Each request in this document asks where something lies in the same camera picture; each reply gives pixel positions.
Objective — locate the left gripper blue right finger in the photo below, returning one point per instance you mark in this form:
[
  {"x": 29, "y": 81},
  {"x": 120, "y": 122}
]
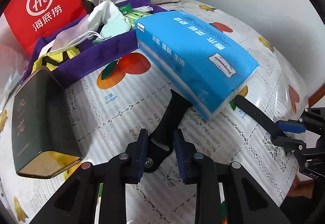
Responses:
[{"x": 184, "y": 153}]

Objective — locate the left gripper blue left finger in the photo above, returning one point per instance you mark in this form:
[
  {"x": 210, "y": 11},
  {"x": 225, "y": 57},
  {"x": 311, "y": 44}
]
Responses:
[{"x": 139, "y": 156}]

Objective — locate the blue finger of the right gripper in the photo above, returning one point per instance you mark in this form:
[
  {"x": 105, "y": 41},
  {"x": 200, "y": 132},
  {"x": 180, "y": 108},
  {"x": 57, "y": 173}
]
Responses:
[
  {"x": 291, "y": 126},
  {"x": 288, "y": 144}
]

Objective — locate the black strap band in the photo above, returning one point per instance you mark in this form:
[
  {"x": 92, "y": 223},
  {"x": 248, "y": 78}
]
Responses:
[{"x": 231, "y": 136}]

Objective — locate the blue tissue pack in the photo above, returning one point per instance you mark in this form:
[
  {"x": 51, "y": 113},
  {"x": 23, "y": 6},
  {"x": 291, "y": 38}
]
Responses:
[{"x": 207, "y": 66}]

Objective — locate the yellow mesh pouch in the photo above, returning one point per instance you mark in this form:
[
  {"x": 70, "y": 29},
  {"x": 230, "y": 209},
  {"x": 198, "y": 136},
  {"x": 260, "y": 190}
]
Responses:
[{"x": 52, "y": 61}]

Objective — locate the small green tissue pack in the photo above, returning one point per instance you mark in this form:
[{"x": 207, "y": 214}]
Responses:
[{"x": 134, "y": 15}]

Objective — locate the dark green book box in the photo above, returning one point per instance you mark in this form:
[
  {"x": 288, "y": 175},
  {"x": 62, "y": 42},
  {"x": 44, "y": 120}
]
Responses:
[{"x": 43, "y": 140}]

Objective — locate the purple towel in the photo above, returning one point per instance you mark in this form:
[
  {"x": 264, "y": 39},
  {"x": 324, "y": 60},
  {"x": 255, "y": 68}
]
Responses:
[{"x": 91, "y": 57}]

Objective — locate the white cloth bundle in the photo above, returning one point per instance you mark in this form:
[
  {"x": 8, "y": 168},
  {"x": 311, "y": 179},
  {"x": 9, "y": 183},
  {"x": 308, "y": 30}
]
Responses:
[{"x": 112, "y": 22}]

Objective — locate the red paper shopping bag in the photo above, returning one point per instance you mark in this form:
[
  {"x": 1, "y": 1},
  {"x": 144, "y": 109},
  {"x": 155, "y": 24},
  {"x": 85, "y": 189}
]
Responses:
[{"x": 31, "y": 19}]

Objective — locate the white drawstring pouch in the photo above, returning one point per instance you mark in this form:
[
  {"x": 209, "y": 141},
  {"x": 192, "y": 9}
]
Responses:
[{"x": 75, "y": 35}]

